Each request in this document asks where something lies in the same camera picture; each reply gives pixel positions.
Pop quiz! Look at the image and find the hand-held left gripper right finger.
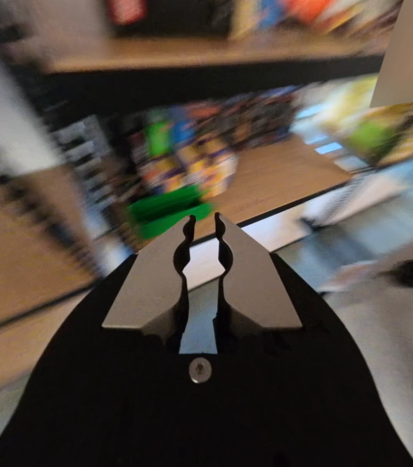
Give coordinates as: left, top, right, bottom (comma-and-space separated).
213, 212, 303, 338

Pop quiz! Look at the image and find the yellow green toy box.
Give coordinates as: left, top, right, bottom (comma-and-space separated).
316, 100, 413, 166

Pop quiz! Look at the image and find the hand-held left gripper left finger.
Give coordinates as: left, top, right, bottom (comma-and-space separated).
101, 215, 197, 345

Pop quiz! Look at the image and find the black metal shelf rack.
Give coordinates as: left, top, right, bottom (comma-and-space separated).
0, 0, 413, 402

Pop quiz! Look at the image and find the green flat toy box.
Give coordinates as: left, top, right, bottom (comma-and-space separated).
127, 185, 214, 241

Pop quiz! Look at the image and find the row of colourful toy boxes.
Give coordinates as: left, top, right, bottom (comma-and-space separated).
130, 86, 302, 199

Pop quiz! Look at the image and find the person's white clothing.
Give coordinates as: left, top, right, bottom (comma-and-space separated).
320, 233, 413, 467

